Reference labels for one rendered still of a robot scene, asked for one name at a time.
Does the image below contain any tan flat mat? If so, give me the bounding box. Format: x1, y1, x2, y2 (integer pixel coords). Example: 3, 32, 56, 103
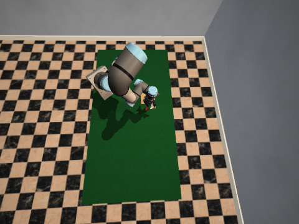
141, 93, 146, 104

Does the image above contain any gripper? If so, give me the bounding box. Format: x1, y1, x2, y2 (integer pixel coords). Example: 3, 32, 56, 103
143, 96, 156, 109

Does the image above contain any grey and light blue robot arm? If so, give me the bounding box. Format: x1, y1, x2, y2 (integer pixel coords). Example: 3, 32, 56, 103
93, 42, 159, 107

